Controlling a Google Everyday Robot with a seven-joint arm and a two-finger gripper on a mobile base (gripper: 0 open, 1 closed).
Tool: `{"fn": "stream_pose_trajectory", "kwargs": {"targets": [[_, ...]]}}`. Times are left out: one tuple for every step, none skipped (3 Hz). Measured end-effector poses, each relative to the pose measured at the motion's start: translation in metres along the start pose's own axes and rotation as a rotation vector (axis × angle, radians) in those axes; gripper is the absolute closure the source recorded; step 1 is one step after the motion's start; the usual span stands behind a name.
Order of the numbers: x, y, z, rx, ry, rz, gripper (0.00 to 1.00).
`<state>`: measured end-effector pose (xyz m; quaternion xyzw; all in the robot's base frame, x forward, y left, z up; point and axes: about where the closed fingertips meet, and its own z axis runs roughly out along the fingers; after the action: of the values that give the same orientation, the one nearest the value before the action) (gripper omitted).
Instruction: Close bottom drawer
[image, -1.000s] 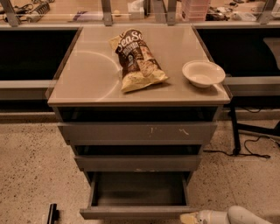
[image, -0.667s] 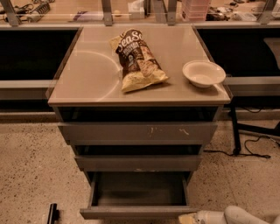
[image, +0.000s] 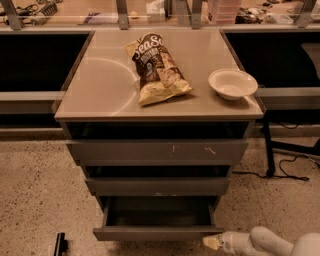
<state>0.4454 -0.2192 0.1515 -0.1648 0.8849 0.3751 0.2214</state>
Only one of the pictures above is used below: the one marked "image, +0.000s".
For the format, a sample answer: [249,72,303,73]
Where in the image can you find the pink stacked bins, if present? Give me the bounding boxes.
[206,0,240,24]

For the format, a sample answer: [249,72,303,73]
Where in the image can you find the grey top drawer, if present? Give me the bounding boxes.
[67,139,248,166]

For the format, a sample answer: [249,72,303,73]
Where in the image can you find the coiled black cable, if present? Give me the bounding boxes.
[29,1,58,27]

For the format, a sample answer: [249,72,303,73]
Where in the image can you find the black object on floor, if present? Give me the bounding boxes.
[53,232,68,256]

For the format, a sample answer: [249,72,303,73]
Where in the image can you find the grey drawer cabinet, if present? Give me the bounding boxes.
[55,29,263,226]

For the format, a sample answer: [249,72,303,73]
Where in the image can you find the white tissue box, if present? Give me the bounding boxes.
[146,0,165,22]

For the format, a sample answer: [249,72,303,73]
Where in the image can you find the grey drawer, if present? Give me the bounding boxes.
[85,177,230,196]
[67,139,248,166]
[93,196,223,241]

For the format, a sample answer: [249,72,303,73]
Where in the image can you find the grey bottom drawer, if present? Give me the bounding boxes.
[93,196,223,241]

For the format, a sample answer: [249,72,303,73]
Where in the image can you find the brown yellow chip bag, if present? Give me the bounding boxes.
[125,33,192,106]

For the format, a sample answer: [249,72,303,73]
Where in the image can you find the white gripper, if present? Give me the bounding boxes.
[202,231,253,256]

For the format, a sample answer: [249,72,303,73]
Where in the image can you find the white ceramic bowl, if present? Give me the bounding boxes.
[208,69,258,100]

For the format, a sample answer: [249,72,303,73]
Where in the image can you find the black floor cable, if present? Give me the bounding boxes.
[231,155,320,182]

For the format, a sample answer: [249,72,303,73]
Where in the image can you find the grey middle drawer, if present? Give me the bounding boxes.
[85,177,230,196]

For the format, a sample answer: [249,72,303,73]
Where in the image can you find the black table leg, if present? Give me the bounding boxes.
[262,118,275,178]

